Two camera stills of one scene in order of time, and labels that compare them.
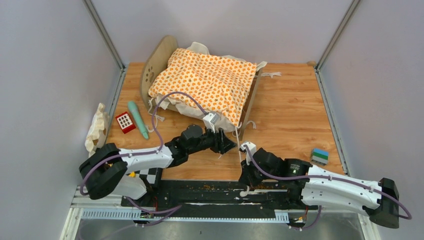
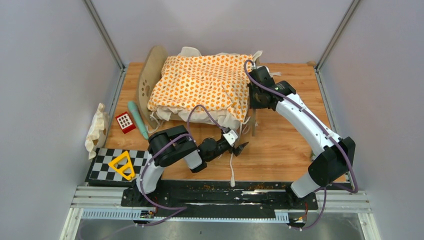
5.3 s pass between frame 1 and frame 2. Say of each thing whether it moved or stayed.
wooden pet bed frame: moved
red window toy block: stayed
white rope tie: moved
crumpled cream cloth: stayed
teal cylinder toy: stayed
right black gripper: moved
